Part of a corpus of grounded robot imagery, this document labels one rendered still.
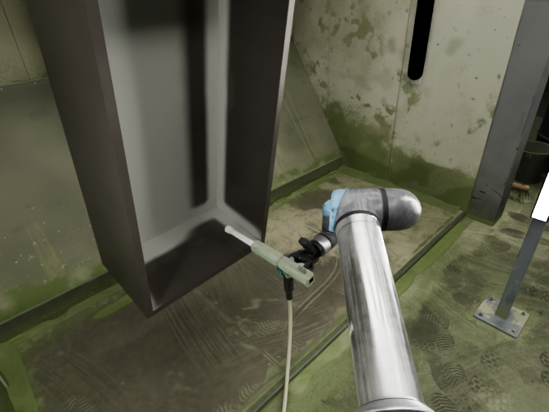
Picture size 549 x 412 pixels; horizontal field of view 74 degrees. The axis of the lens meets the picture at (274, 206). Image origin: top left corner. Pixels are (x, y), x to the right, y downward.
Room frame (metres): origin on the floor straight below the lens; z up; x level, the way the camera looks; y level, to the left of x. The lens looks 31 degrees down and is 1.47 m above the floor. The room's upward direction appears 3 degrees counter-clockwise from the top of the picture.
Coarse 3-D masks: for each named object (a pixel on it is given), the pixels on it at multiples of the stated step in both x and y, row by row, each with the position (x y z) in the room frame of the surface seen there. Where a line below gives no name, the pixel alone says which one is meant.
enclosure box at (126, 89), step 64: (64, 0) 0.85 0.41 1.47; (128, 0) 1.22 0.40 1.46; (192, 0) 1.38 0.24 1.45; (256, 0) 1.32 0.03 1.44; (64, 64) 0.94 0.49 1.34; (128, 64) 1.23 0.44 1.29; (192, 64) 1.40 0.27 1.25; (256, 64) 1.33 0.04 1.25; (64, 128) 1.08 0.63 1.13; (128, 128) 1.24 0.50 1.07; (192, 128) 1.43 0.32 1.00; (256, 128) 1.35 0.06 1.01; (128, 192) 0.86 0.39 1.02; (192, 192) 1.47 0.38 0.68; (256, 192) 1.37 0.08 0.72; (128, 256) 0.92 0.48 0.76; (192, 256) 1.24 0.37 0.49
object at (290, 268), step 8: (232, 232) 1.31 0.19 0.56; (248, 240) 1.24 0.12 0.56; (256, 248) 1.19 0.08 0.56; (264, 248) 1.18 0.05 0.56; (264, 256) 1.15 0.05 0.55; (272, 256) 1.13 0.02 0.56; (280, 256) 1.13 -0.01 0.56; (272, 264) 1.13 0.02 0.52; (280, 264) 1.09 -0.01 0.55; (288, 264) 1.08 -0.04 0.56; (296, 264) 1.07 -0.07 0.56; (288, 272) 1.06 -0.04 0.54; (296, 272) 1.03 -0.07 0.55; (304, 272) 1.02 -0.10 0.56; (312, 272) 1.03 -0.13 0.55; (288, 280) 1.08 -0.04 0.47; (304, 280) 1.00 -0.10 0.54; (288, 288) 1.08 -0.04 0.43; (288, 296) 1.09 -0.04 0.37
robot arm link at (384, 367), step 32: (352, 192) 0.83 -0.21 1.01; (384, 192) 0.82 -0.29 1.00; (352, 224) 0.72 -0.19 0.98; (384, 224) 0.77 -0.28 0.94; (352, 256) 0.63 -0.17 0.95; (384, 256) 0.63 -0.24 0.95; (352, 288) 0.56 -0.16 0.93; (384, 288) 0.54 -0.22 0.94; (352, 320) 0.49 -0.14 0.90; (384, 320) 0.47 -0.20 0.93; (352, 352) 0.45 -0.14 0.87; (384, 352) 0.41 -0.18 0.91; (384, 384) 0.36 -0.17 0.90; (416, 384) 0.36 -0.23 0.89
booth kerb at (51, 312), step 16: (336, 160) 2.91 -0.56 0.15; (304, 176) 2.63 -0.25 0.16; (320, 176) 2.77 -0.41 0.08; (272, 192) 2.39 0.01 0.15; (288, 192) 2.50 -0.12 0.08; (80, 288) 1.45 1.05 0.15; (96, 288) 1.50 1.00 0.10; (48, 304) 1.34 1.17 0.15; (64, 304) 1.38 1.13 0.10; (16, 320) 1.25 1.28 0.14; (32, 320) 1.28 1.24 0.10; (0, 336) 1.19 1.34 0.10
